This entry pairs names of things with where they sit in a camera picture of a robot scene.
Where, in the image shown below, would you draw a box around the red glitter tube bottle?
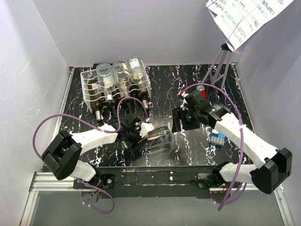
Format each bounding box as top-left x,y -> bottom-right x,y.
196,85 -> 207,100

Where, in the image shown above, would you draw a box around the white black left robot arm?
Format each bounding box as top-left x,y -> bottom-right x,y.
41,114 -> 154,188

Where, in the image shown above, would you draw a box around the aluminium frame rail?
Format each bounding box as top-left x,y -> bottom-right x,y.
30,67 -> 295,226

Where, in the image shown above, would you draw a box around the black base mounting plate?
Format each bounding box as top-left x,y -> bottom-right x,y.
72,166 -> 236,200

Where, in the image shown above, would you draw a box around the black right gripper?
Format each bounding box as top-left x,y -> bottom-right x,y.
171,106 -> 200,132

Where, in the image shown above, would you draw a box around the small bottle white cap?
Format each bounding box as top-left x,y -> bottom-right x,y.
142,126 -> 172,151

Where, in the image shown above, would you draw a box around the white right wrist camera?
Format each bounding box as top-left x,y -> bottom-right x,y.
178,90 -> 189,110

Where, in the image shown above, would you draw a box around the clear round glass bottle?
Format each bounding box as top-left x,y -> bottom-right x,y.
128,57 -> 150,90

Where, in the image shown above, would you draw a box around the clear bottle black cap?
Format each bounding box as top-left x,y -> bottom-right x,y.
112,61 -> 131,97

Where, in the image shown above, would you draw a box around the clear bottle white cap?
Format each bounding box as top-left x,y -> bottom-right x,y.
96,63 -> 115,104

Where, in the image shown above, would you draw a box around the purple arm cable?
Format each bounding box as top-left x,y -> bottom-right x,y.
32,96 -> 150,156
183,82 -> 247,211

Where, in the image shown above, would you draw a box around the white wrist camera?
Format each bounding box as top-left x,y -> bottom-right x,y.
139,122 -> 154,138
178,90 -> 189,110

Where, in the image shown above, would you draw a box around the olive green wine bottle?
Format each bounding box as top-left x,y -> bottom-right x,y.
88,79 -> 103,123

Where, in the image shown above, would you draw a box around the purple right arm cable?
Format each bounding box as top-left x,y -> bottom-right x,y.
183,82 -> 247,211

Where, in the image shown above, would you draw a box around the dark wine bottle neck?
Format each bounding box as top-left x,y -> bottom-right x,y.
110,91 -> 119,119

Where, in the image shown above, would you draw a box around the dark green wine bottle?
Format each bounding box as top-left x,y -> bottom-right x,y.
119,92 -> 133,115

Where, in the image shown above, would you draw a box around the purple tripod stand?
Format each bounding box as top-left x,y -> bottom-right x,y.
202,43 -> 232,89

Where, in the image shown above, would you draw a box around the white printed paper sheets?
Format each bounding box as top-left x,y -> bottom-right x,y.
206,0 -> 292,52

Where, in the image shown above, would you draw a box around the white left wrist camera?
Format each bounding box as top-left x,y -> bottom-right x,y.
139,122 -> 154,138

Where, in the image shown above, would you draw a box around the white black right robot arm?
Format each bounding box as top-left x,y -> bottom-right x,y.
172,90 -> 293,194

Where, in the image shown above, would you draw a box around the white wire wine rack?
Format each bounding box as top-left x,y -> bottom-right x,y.
80,61 -> 151,112

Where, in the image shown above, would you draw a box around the blue white toy bricks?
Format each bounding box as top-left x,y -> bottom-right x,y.
209,130 -> 226,147

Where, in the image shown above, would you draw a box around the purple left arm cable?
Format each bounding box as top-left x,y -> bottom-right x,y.
32,96 -> 150,156

